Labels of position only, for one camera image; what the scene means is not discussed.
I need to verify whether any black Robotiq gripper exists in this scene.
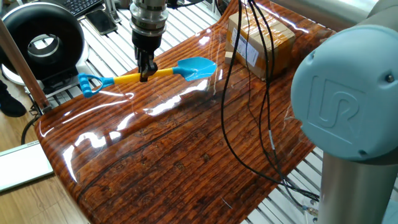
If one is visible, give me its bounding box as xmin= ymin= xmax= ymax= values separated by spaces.
xmin=131 ymin=29 xmax=163 ymax=83

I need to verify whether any blue yellow toy shovel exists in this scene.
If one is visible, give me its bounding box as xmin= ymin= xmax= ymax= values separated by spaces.
xmin=77 ymin=56 xmax=218 ymax=99

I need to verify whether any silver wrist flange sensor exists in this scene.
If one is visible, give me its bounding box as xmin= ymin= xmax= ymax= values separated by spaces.
xmin=129 ymin=0 xmax=169 ymax=35

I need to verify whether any white device base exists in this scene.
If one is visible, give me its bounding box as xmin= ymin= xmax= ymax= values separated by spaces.
xmin=1 ymin=52 xmax=96 ymax=94

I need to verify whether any black smartphone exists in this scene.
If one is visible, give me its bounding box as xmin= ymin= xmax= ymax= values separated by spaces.
xmin=85 ymin=9 xmax=118 ymax=35

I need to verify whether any metal stand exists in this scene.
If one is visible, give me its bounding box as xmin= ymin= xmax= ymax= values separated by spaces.
xmin=104 ymin=0 xmax=122 ymax=24

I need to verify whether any black computer mouse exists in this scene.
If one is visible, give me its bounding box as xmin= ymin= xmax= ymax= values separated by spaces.
xmin=113 ymin=0 xmax=133 ymax=9

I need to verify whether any black keyboard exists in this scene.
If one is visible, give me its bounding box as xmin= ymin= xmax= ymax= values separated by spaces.
xmin=57 ymin=0 xmax=104 ymax=18

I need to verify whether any cardboard box with yellow tape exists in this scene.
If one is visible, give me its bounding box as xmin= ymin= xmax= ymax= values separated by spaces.
xmin=225 ymin=6 xmax=296 ymax=81

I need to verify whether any black shoe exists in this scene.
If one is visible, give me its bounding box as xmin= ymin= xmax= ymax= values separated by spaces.
xmin=0 ymin=79 xmax=27 ymax=118

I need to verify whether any white flat panel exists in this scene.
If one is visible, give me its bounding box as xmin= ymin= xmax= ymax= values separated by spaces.
xmin=0 ymin=139 xmax=54 ymax=193

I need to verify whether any grey ribbed aluminium table base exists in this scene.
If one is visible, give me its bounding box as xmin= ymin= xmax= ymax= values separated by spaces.
xmin=241 ymin=146 xmax=398 ymax=224

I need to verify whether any black ring-shaped device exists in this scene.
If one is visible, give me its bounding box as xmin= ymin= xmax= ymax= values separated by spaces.
xmin=0 ymin=2 xmax=86 ymax=82

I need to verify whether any black cable bundle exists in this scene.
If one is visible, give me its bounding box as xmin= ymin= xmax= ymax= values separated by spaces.
xmin=166 ymin=0 xmax=321 ymax=215

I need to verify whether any slanted brown frame post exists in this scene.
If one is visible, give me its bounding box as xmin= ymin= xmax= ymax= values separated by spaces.
xmin=0 ymin=18 xmax=52 ymax=114

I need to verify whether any black floor cable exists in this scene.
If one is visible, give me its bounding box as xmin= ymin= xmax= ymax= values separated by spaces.
xmin=21 ymin=105 xmax=43 ymax=146

